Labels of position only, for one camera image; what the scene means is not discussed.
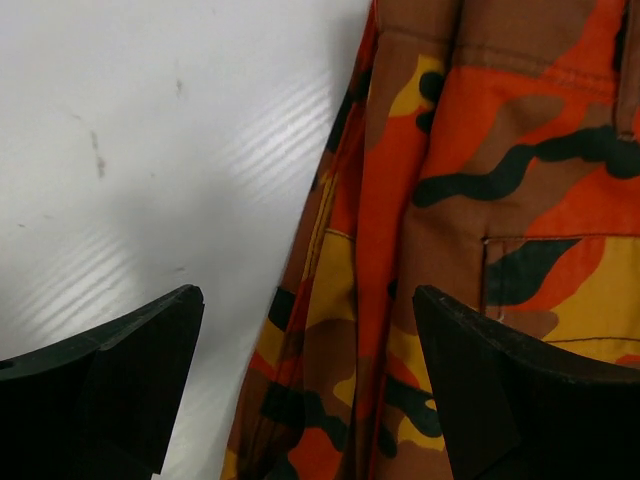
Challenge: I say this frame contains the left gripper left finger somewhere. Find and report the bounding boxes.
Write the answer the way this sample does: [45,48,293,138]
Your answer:
[1,285,204,480]

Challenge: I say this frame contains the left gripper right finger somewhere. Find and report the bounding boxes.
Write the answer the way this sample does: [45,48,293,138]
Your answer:
[413,286,639,479]

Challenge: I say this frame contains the orange camouflage garment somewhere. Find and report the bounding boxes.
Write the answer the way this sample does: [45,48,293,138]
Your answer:
[221,1,639,479]

